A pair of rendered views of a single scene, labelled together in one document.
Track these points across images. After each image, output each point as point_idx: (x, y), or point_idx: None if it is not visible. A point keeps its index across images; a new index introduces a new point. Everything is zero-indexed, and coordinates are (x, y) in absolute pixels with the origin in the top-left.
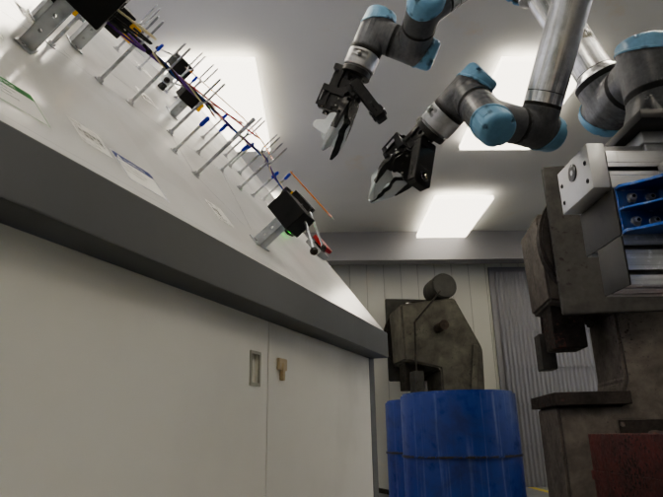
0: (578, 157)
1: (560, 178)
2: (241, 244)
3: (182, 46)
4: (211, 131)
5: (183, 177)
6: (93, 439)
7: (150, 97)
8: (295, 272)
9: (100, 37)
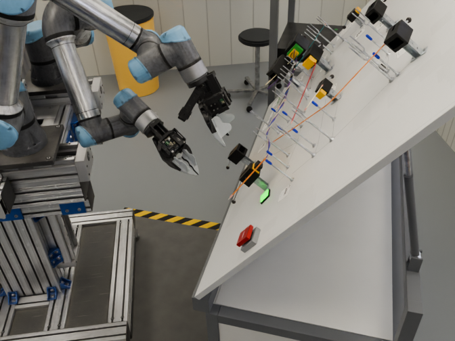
0: (88, 147)
1: (85, 162)
2: (252, 156)
3: (282, 74)
4: (385, 115)
5: (273, 130)
6: None
7: (338, 88)
8: (241, 187)
9: (384, 39)
